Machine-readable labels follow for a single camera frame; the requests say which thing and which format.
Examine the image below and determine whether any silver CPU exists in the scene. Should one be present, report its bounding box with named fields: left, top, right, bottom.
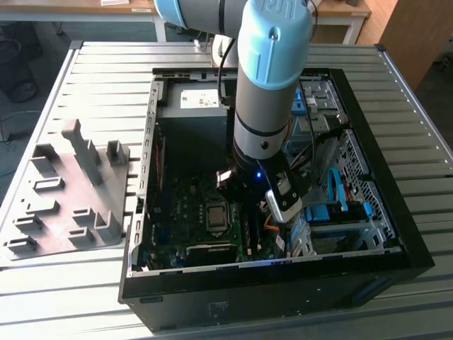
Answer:
left=207, top=205, right=227, bottom=228

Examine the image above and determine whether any CPU socket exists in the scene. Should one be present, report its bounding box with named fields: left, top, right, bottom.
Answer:
left=200, top=199, right=234, bottom=235

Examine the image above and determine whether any green motherboard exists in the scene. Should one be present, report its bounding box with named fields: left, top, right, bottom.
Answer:
left=145, top=169, right=286, bottom=271

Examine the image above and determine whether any black graphics card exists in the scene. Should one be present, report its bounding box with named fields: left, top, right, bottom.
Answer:
left=184, top=242, right=239, bottom=266

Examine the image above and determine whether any hard disk in blue carrier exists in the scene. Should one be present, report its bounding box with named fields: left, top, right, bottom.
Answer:
left=303, top=200, right=373, bottom=225

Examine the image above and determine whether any grey power supply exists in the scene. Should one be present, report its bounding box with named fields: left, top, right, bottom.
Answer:
left=156, top=82, right=239, bottom=171

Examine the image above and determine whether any metal disk bay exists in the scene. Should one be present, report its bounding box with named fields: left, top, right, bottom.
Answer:
left=287, top=203, right=396, bottom=258

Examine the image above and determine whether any metal drive cage blue latch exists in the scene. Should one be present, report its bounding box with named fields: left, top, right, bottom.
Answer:
left=289, top=76, right=351, bottom=155

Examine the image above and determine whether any black PC case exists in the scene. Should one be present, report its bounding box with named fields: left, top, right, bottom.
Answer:
left=117, top=66, right=435, bottom=333

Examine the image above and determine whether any grey parts rack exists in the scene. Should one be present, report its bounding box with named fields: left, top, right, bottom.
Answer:
left=0, top=118, right=132, bottom=262

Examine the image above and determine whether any wooden cabinet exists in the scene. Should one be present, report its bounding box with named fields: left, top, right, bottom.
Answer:
left=379, top=0, right=453, bottom=92

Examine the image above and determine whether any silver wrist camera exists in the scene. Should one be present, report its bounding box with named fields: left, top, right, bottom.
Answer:
left=264, top=176, right=304, bottom=225

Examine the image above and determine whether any orange wire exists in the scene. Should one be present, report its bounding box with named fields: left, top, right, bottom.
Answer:
left=264, top=213, right=285, bottom=234

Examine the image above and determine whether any black cable bundle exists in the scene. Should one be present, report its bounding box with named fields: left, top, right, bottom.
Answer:
left=285, top=129, right=343, bottom=174

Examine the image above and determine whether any thin black cable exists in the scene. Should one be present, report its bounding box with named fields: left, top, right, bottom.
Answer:
left=299, top=76, right=319, bottom=178

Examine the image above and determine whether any blue data cable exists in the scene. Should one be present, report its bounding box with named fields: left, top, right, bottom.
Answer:
left=326, top=166, right=350, bottom=214

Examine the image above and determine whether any black camera cable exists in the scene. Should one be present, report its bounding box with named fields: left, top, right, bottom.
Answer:
left=216, top=38, right=236, bottom=107

